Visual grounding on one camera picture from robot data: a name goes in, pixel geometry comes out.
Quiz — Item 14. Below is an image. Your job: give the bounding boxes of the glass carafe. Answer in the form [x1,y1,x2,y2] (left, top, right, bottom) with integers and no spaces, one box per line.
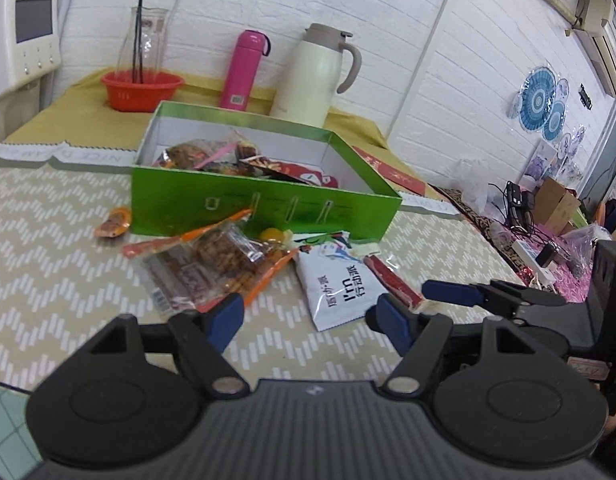
[117,6,168,83]

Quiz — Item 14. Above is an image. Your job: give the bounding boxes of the small orange snack packet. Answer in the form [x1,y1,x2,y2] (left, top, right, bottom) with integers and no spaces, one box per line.
[94,206,134,241]

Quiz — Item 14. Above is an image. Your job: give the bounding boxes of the wall air conditioner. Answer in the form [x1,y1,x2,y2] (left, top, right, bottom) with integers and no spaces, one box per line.
[573,0,616,98]

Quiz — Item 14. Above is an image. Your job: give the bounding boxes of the cream thermos jug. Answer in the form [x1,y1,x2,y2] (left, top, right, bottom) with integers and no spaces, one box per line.
[268,23,363,129]

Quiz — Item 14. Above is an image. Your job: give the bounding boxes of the white power strip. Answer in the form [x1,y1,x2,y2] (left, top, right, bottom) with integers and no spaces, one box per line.
[510,240,554,286]

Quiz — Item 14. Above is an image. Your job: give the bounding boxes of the white blue-print snack packet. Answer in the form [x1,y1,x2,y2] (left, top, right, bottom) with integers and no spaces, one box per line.
[294,232,384,332]

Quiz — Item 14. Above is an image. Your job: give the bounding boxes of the pink thermos bottle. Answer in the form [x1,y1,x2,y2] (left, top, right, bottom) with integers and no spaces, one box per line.
[219,30,273,111]

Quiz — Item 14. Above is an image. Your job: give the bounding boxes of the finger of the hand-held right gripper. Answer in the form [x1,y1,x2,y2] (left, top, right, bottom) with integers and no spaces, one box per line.
[421,279,568,315]

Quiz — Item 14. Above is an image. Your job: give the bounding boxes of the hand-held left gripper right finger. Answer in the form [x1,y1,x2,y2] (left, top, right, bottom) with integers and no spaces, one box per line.
[365,294,571,395]

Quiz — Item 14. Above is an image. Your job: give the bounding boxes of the clear brown snack packet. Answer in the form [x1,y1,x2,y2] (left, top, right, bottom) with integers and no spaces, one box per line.
[140,252,209,317]

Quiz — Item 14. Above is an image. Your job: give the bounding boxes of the small blue paper fan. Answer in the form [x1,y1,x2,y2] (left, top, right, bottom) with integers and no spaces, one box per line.
[543,100,567,141]

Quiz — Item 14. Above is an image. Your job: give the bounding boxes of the clear bag of red dates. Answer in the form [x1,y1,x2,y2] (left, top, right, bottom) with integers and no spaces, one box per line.
[153,139,239,171]

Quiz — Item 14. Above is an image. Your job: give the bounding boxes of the red sausage stick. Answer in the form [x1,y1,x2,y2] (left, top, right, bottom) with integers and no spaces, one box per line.
[364,255,425,309]

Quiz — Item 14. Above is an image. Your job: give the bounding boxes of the yellow tablecloth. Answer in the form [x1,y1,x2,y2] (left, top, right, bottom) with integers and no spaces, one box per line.
[0,71,424,196]

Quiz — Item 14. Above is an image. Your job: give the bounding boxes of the black straws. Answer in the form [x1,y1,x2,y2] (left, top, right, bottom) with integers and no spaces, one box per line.
[132,0,145,83]

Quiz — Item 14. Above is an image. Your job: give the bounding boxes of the brown cardboard box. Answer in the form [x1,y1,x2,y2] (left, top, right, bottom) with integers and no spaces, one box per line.
[533,176,584,233]

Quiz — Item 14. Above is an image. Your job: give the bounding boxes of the green cardboard box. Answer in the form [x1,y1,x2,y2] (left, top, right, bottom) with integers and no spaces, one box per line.
[130,101,404,241]

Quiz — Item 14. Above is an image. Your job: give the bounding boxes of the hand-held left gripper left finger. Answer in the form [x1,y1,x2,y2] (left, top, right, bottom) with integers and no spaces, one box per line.
[85,292,250,395]

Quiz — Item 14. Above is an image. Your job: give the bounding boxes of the red snack packet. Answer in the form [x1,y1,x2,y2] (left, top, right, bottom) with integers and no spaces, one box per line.
[240,156,339,187]

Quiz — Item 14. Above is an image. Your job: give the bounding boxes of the white appliance with screen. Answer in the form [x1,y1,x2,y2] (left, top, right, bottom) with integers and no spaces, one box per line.
[0,0,73,143]

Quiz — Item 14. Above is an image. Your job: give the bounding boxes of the wall picture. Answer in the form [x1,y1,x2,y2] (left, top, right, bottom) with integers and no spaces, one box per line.
[522,140,559,181]

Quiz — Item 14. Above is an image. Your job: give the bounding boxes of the large blue paper fan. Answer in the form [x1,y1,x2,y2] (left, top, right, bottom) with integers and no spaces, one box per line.
[517,67,559,132]

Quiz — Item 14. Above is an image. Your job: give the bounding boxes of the red plastic basket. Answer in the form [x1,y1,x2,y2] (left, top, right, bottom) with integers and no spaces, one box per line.
[100,71,185,113]

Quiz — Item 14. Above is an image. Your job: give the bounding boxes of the clear orange-edged snack packet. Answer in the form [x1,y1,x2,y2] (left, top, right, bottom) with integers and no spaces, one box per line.
[122,208,300,311]

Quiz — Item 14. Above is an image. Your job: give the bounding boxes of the clear plastic bag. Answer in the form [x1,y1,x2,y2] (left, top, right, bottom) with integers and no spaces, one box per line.
[455,162,504,216]

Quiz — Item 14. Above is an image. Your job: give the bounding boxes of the black chargers with cables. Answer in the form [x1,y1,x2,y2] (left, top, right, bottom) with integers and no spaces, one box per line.
[503,181,536,226]

